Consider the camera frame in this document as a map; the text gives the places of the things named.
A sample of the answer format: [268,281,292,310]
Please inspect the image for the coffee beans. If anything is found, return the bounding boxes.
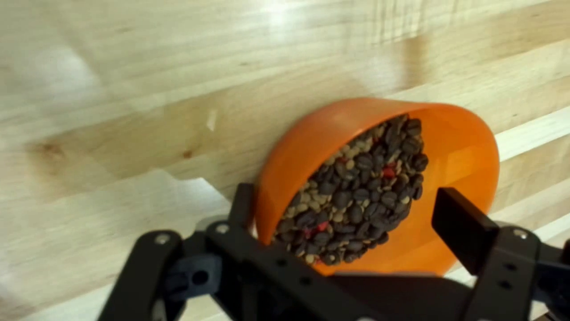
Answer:
[272,113,431,267]

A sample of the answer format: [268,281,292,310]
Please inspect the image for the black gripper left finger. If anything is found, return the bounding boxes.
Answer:
[226,181,260,245]

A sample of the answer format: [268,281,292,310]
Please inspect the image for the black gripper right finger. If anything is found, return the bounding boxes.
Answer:
[429,185,502,277]

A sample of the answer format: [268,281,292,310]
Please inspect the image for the orange bowl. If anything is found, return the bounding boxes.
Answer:
[252,96,502,277]

